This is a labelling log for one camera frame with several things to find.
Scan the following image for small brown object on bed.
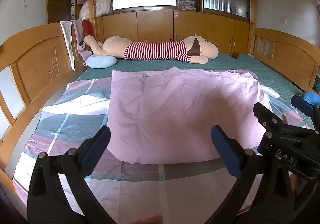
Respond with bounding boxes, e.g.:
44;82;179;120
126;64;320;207
231;52;239;59

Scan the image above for light blue neck pillow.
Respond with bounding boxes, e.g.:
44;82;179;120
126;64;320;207
83;54;117;69

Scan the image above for wooden footboard right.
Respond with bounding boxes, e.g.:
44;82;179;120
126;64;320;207
250;28;319;91

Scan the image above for wall socket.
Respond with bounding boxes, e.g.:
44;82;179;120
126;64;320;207
280;17;286;24

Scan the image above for small purple plush toy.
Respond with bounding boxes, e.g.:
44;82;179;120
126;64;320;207
78;41;93;61

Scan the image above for red item by headboard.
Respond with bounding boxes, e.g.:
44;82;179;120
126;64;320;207
82;20;94;36

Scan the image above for white bedding on shelf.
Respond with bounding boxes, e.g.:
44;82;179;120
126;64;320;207
79;0;111;20

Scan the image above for pink cloth on headboard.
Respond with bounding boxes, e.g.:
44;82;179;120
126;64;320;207
71;19;83;46

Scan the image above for white towel on headboard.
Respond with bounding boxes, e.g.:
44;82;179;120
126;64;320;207
59;21;76;71

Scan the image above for pink hooded jacket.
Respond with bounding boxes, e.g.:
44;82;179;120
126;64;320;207
107;67;270;164

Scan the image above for plaid pink grey quilt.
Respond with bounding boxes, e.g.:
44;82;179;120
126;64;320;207
12;68;311;224

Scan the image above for wooden headboard left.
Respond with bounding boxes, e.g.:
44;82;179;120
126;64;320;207
1;23;83;191

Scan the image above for large striped plush dog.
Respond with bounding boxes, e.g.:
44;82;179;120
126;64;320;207
84;35;219;64

